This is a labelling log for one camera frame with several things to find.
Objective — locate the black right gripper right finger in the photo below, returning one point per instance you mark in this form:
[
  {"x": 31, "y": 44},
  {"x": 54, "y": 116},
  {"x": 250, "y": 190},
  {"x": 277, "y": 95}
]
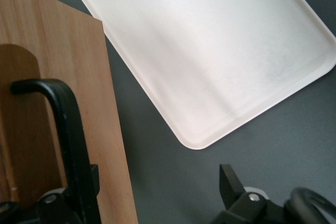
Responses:
[{"x": 231, "y": 190}]

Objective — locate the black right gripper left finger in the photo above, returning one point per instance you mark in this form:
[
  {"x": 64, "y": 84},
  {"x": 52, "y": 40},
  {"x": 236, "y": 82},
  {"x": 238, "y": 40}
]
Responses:
[{"x": 51, "y": 208}]

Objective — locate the cream plastic tray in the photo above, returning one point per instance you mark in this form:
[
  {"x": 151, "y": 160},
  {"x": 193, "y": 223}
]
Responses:
[{"x": 210, "y": 51}]

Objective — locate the wooden drawer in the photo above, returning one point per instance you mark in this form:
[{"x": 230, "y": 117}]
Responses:
[{"x": 78, "y": 77}]

